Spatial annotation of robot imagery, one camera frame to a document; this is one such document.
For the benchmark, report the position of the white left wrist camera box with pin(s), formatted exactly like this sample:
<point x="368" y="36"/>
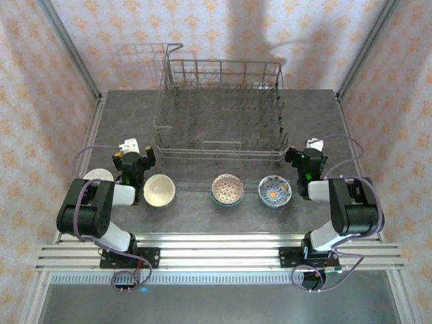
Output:
<point x="130" y="145"/>

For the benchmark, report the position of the blue bowl orange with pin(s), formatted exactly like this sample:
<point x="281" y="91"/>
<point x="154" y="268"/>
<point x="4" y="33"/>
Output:
<point x="275" y="190"/>

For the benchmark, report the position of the aluminium frame post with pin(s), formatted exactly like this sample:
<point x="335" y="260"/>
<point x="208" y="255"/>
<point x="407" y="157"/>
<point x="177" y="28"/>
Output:
<point x="68" y="44"/>
<point x="369" y="44"/>

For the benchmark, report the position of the aluminium side rail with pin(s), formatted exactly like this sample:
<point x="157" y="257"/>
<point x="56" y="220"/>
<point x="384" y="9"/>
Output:
<point x="88" y="135"/>
<point x="344" y="114"/>

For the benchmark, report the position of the brown lattice patterned bowl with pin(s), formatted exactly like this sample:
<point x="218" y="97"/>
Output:
<point x="227" y="187"/>

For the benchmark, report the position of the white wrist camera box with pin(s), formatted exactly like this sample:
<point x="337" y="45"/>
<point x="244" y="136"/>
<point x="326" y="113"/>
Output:
<point x="130" y="145"/>
<point x="315" y="144"/>

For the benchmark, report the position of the green circuit board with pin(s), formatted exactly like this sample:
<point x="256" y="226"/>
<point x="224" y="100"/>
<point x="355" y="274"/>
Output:
<point x="334" y="270"/>

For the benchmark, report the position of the grey metal panel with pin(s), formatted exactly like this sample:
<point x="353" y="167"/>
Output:
<point x="219" y="303"/>

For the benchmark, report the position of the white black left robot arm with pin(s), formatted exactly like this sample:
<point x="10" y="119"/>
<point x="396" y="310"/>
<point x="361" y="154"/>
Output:
<point x="84" y="209"/>

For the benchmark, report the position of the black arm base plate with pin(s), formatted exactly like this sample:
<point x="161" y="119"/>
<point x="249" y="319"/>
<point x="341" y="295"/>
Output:
<point x="287" y="258"/>
<point x="152" y="258"/>

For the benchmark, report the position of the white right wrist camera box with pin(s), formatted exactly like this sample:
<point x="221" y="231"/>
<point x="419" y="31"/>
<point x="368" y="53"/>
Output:
<point x="315" y="144"/>

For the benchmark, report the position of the aluminium mounting rail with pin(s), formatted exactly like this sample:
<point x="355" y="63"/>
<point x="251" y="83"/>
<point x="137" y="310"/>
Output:
<point x="219" y="253"/>

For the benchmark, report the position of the cream ceramic bowl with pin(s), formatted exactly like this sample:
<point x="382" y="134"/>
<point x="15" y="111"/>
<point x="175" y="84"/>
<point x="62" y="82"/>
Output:
<point x="98" y="175"/>
<point x="158" y="189"/>

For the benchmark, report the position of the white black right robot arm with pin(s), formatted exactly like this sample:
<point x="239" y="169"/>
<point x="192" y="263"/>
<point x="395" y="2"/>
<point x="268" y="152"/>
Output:
<point x="354" y="216"/>

